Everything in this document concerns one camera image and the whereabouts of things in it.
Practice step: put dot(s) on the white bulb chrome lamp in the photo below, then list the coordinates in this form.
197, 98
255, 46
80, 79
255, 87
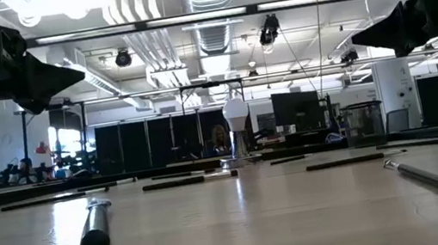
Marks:
236, 113

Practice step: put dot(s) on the black monitor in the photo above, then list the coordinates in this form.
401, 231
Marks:
297, 110

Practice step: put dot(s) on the black overhead light bar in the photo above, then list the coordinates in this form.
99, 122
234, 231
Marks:
252, 9

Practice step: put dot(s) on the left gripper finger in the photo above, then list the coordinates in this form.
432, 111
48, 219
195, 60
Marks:
43, 83

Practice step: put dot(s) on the black aluminium table frame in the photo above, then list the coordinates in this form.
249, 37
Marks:
16, 194

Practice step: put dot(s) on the grey office chair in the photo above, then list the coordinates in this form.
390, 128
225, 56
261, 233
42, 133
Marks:
398, 121

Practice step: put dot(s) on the round black ceiling lamp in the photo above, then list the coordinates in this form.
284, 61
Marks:
123, 58

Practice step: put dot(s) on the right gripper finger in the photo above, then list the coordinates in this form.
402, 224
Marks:
397, 33

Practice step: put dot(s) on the thick black powder brush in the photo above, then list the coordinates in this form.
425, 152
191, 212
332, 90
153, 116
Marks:
95, 232

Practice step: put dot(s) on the black neighbouring station frame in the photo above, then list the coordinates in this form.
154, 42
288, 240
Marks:
132, 95

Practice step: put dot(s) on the white pillar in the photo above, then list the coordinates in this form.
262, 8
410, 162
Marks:
394, 87

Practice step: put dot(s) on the black overhead camera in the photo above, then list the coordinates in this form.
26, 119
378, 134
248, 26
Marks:
269, 30

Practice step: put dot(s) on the small black hanging camera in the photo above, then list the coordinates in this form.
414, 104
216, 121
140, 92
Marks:
349, 56

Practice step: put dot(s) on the person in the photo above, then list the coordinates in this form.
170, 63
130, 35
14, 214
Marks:
44, 159
220, 139

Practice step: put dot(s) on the black mesh pencil cup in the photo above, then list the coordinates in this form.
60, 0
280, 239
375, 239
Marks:
363, 127

